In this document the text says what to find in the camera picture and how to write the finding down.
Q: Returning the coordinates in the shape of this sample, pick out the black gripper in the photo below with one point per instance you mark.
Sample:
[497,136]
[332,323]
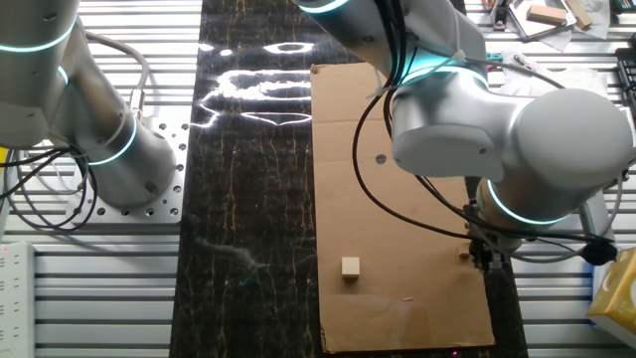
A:
[489,249]

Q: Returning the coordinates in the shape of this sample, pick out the small wooden cube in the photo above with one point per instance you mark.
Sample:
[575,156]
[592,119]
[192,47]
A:
[463,251]

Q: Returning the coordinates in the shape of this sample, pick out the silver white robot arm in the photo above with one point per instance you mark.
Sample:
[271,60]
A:
[472,114]

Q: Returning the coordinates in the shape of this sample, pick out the rectangular wooden block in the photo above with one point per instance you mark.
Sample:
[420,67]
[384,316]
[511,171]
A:
[546,15]

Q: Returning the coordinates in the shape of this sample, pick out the brown cardboard sheet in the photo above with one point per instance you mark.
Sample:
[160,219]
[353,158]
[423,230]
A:
[397,278]

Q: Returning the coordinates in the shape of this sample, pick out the yellow tissue pack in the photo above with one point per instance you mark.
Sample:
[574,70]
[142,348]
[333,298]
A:
[613,293]

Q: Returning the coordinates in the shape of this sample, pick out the medium wooden cube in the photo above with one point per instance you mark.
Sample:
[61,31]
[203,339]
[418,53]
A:
[350,266]

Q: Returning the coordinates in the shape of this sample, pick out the grey clothespin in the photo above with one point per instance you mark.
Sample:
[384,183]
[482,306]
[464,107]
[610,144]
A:
[522,62]

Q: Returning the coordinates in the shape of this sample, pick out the teal clothespin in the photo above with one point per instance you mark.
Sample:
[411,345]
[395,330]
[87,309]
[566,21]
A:
[494,57]

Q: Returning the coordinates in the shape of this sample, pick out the clear plastic tray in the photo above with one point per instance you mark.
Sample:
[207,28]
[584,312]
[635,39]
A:
[526,30]

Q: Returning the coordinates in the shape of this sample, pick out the wooden stick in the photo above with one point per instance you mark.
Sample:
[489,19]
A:
[579,12]

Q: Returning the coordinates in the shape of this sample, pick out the white power strip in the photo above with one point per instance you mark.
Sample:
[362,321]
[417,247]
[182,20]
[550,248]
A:
[15,298]

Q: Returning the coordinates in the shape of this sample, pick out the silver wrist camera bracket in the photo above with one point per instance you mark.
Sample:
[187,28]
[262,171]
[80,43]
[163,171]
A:
[596,219]

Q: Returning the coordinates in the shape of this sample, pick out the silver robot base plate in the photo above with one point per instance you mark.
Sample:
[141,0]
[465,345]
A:
[171,204]

